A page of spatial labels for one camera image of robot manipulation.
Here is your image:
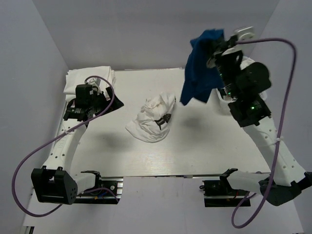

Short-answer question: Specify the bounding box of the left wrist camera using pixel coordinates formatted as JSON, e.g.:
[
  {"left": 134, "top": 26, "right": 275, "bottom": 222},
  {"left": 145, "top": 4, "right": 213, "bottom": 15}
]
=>
[{"left": 84, "top": 76, "right": 101, "bottom": 88}]

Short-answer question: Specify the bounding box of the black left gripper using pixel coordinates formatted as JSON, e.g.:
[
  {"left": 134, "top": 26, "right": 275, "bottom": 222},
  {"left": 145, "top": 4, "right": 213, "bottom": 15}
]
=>
[{"left": 89, "top": 87, "right": 124, "bottom": 117}]

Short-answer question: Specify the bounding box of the blue Mickey Mouse t-shirt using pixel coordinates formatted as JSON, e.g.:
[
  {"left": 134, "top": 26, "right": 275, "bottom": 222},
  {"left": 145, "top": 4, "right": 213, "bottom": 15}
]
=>
[{"left": 180, "top": 29, "right": 224, "bottom": 106}]

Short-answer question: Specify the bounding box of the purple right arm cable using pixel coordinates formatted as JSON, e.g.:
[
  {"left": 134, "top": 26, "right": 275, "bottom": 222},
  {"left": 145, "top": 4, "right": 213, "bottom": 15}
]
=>
[{"left": 231, "top": 38, "right": 298, "bottom": 229}]

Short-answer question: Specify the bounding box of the white plastic laundry basket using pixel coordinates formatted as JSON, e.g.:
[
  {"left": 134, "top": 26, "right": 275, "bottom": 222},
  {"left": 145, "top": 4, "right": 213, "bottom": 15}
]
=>
[{"left": 216, "top": 89, "right": 235, "bottom": 115}]

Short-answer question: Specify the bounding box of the white t-shirt green trim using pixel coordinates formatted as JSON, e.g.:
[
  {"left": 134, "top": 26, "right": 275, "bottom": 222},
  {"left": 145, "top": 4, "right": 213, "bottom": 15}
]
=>
[{"left": 240, "top": 56, "right": 255, "bottom": 70}]

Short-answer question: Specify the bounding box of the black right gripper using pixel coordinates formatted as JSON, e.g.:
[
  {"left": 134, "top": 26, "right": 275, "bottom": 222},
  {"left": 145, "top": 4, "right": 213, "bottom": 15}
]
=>
[{"left": 205, "top": 35, "right": 241, "bottom": 98}]

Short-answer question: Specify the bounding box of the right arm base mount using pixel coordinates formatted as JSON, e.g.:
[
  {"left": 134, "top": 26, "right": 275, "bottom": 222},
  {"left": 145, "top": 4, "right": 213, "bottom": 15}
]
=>
[{"left": 199, "top": 180, "right": 247, "bottom": 208}]

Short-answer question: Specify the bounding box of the folded white t-shirt stack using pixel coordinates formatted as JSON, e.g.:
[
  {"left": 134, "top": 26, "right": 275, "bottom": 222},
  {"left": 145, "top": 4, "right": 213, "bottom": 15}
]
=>
[{"left": 63, "top": 66, "right": 116, "bottom": 102}]

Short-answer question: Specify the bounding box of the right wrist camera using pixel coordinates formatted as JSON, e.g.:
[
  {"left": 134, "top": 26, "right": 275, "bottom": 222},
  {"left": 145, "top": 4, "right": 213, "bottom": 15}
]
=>
[{"left": 233, "top": 26, "right": 255, "bottom": 45}]

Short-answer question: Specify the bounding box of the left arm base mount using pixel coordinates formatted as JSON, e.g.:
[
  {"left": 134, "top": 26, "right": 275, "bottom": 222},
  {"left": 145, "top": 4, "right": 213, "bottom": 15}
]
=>
[{"left": 74, "top": 177, "right": 123, "bottom": 205}]

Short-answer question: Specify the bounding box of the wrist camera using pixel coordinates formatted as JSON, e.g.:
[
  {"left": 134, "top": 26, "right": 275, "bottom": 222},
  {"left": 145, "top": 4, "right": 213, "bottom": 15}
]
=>
[
  {"left": 84, "top": 76, "right": 101, "bottom": 88},
  {"left": 233, "top": 26, "right": 255, "bottom": 45}
]

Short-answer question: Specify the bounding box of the white t-shirt black print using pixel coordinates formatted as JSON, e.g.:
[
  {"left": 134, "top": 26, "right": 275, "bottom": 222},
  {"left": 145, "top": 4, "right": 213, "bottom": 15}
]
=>
[{"left": 125, "top": 92, "right": 176, "bottom": 143}]

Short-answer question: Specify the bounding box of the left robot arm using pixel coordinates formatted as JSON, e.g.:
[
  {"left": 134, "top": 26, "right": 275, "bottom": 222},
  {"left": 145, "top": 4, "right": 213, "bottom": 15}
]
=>
[{"left": 31, "top": 84, "right": 124, "bottom": 205}]

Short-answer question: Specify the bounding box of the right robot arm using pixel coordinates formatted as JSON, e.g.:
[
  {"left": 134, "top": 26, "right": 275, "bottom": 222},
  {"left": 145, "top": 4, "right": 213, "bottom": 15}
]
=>
[{"left": 212, "top": 48, "right": 312, "bottom": 206}]

